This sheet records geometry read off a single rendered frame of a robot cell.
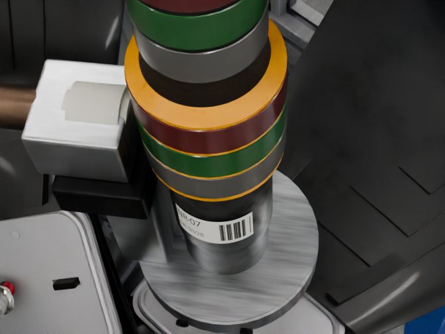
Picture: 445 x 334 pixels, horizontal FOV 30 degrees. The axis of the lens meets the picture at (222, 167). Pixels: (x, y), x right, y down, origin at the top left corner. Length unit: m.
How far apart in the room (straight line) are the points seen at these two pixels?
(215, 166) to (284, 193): 0.10
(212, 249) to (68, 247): 0.06
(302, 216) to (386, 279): 0.10
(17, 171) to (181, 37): 0.14
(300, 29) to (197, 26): 0.72
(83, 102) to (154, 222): 0.06
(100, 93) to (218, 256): 0.08
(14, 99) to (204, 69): 0.08
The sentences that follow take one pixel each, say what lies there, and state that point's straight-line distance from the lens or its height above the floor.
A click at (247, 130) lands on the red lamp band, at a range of 0.21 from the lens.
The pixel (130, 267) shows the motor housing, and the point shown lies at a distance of 0.47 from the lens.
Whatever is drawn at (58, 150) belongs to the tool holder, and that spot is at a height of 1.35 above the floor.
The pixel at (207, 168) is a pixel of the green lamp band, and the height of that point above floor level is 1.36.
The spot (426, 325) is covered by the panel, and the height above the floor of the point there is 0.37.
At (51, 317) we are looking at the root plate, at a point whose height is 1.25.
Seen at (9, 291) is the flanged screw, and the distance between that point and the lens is 0.34.
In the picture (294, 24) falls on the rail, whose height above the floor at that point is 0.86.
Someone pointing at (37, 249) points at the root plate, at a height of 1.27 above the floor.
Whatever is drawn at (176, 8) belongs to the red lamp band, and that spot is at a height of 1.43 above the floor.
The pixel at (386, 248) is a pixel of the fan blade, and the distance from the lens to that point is 0.41.
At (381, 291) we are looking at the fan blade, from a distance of 0.40.
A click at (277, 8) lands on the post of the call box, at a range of 0.89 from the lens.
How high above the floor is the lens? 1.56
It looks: 61 degrees down
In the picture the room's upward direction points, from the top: 7 degrees counter-clockwise
